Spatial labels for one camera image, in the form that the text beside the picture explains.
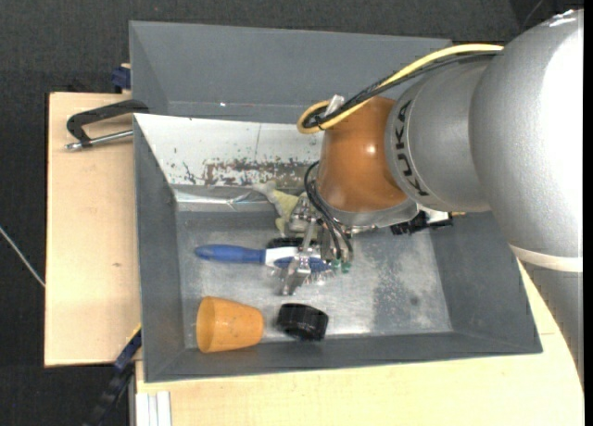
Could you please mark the grey metal bin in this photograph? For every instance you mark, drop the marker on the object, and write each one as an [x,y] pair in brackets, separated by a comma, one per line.
[222,67]

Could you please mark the pale yellow soft toy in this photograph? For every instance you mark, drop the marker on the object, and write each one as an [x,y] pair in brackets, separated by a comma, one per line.
[283,204]

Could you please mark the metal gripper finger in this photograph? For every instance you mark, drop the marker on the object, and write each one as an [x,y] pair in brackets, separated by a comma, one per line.
[288,281]
[304,270]

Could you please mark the blue and white brush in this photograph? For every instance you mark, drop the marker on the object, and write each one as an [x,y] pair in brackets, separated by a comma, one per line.
[231,254]

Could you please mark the black ribbed cap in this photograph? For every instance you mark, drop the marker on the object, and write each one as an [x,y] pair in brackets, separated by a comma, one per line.
[303,321]

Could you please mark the pale wood board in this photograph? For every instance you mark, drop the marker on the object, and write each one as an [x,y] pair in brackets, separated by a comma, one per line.
[88,229]

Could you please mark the black cylinder on white bracket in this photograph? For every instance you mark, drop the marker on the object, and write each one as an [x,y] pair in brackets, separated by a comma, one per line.
[407,227]

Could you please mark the orange plastic cup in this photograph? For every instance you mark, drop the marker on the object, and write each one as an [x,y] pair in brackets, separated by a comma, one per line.
[228,325]

